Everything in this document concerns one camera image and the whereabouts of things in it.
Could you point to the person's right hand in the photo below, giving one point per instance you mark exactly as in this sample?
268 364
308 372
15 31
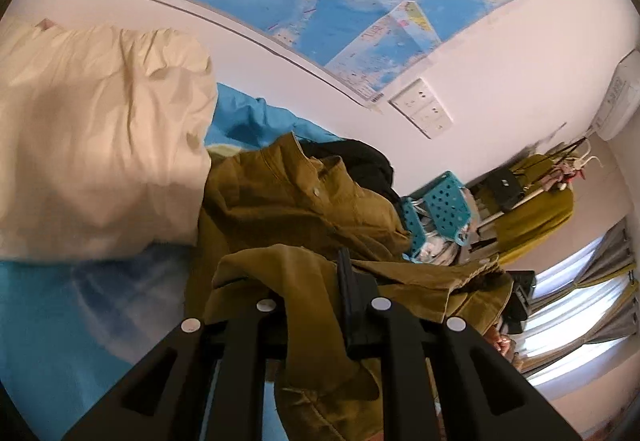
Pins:
501 343

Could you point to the white wall socket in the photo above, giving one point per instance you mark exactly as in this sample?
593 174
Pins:
429 113
412 96

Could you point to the pink hanging garment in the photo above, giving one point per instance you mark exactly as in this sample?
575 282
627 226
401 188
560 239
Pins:
560 176

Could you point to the blue floral bedsheet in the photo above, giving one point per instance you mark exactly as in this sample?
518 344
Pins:
50 321

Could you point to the cream cloth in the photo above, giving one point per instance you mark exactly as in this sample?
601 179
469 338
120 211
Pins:
100 131

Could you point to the grey and olive curtain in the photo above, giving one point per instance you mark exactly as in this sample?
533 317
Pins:
607 246

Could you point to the teal perforated plastic basket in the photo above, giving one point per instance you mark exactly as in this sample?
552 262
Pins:
412 226
445 206

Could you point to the black handbag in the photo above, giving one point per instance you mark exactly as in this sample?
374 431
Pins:
505 188

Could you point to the pile of pale clothes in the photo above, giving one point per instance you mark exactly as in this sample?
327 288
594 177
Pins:
442 248

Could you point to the olive green jacket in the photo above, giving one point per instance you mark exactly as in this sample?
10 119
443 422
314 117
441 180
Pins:
280 211

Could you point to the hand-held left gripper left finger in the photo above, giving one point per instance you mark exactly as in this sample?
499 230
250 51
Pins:
245 346

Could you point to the white air conditioner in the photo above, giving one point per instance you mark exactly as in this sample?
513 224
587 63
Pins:
620 96

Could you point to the yellow-green hanging garment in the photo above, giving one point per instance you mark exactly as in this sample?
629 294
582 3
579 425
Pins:
535 226

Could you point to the black garment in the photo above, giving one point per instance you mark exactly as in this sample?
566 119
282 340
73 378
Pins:
365 166

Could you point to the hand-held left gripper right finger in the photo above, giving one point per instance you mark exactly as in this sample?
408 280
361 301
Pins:
357 316

